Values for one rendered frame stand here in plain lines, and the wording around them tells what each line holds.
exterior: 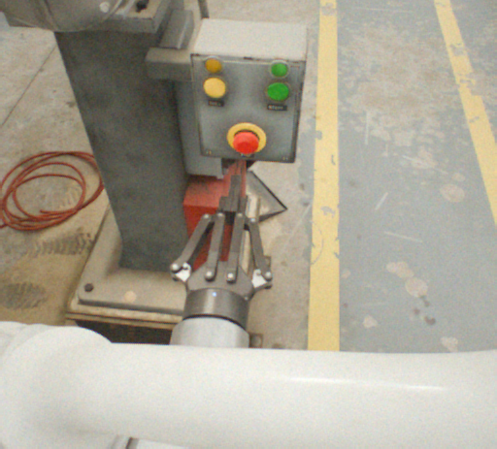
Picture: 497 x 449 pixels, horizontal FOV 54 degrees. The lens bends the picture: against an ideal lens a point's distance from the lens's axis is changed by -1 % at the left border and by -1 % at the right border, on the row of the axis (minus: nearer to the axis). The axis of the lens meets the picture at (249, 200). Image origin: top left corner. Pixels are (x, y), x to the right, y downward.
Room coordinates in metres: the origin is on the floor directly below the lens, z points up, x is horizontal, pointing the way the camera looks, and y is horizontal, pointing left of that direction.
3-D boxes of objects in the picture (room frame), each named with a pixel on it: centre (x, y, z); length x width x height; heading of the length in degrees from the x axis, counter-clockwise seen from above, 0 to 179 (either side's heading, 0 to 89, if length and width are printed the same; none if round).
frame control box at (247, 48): (0.69, 0.02, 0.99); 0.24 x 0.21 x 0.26; 174
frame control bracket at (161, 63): (0.70, 0.07, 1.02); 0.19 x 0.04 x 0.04; 84
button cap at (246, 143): (0.57, 0.00, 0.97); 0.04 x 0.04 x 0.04; 84
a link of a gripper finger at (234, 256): (0.36, 0.02, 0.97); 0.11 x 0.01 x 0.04; 173
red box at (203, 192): (0.85, 0.08, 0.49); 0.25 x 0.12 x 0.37; 174
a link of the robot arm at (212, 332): (0.22, 0.04, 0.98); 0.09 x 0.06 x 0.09; 84
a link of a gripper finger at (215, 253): (0.36, 0.04, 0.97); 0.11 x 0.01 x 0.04; 176
